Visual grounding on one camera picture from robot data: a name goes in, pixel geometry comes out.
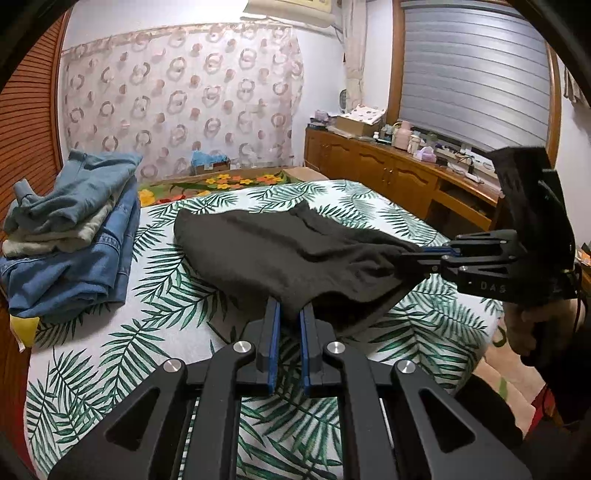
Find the black pants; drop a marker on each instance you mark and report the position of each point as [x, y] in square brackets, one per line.
[286, 258]

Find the wooden sideboard cabinet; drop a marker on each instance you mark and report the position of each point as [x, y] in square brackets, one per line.
[392, 175]

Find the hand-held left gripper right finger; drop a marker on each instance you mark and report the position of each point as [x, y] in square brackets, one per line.
[304, 350]

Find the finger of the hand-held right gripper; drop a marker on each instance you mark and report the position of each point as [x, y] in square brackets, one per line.
[425, 268]
[436, 250]

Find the person's right hand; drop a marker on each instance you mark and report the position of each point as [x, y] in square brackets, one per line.
[519, 332]

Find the wooden louvered wardrobe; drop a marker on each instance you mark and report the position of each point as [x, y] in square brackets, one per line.
[32, 115]

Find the white power strip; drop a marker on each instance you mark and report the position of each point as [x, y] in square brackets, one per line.
[475, 175]

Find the open cardboard box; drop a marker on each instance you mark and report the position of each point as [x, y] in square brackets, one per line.
[353, 127]

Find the yellow cloth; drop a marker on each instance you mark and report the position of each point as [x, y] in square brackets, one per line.
[25, 330]

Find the leaf-print bed sheet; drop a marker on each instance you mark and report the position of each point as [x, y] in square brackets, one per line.
[161, 332]

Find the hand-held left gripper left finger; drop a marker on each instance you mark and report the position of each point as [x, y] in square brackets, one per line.
[275, 350]

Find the dark blue denim jeans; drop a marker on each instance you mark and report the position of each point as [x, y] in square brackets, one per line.
[69, 281]

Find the wall air conditioner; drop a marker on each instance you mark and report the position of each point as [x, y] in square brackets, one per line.
[291, 9]

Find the small cardboard box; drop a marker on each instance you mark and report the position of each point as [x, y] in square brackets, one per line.
[212, 168]

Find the pink bottle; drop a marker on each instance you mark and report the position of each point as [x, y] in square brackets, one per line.
[403, 136]

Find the grey window blind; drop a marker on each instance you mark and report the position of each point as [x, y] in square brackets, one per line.
[471, 69]

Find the beige window curtain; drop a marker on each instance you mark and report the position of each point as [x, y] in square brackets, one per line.
[354, 50]

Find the beige pants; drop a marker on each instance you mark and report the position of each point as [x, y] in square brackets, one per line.
[69, 235]

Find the purple bag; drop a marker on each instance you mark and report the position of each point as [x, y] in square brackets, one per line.
[322, 115]

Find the person's right forearm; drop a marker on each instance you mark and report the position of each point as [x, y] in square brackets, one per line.
[568, 397]

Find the purple tissue box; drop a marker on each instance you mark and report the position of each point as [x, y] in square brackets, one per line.
[425, 154]

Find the spotted white cloth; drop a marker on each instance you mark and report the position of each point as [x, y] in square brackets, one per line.
[367, 113]

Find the light blue jeans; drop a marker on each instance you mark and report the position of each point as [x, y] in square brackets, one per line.
[78, 189]

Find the small desk fan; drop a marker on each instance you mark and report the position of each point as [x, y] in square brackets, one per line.
[345, 100]

